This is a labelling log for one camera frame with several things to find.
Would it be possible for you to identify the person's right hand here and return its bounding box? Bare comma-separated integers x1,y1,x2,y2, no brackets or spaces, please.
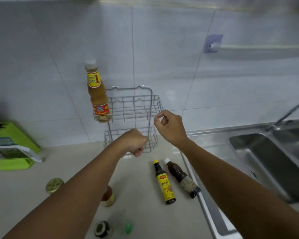
153,110,189,148

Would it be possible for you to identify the person's left hand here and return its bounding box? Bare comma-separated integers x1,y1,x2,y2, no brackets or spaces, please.
119,128,149,157

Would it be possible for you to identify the person's right forearm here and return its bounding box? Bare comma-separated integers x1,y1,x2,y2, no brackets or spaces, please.
177,137,299,239

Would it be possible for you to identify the person's left forearm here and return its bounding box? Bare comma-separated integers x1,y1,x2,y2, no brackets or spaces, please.
2,140,127,239

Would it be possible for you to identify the dark sauce bottle yellow label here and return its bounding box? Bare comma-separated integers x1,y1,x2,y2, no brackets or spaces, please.
153,160,176,205

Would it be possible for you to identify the dark sauce bottle white cap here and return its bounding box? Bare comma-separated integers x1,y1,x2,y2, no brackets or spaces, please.
163,158,201,199

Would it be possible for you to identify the red sauce jar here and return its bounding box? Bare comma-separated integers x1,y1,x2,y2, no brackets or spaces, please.
101,186,116,207

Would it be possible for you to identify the orange sauce bottle white cap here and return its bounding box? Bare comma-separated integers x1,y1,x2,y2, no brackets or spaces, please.
84,59,112,123

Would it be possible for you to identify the clear bottle green cap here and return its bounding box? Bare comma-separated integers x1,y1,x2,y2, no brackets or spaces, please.
123,220,134,235

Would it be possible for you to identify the jar with black lid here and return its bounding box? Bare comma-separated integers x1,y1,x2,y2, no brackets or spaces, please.
94,221,111,239

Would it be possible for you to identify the jar with gold lid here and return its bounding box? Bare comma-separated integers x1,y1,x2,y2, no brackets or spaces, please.
45,178,65,195

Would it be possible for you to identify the stainless steel sink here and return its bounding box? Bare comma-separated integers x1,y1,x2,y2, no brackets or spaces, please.
180,119,299,239

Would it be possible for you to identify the metal faucet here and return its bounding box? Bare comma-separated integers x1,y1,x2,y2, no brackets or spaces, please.
265,100,299,132

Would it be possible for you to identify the green white vegetable slicer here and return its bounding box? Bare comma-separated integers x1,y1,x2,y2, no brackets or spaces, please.
0,145,44,171

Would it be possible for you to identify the green box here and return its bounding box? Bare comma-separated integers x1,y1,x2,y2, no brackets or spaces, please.
0,122,41,154

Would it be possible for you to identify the two-tier metal wire rack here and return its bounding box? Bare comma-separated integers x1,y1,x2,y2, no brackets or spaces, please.
94,85,164,154

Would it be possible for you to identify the purple wall hook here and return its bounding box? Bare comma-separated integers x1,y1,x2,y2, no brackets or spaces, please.
203,34,224,54

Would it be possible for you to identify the white wall rod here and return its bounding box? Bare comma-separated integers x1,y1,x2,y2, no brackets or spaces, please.
210,43,299,51

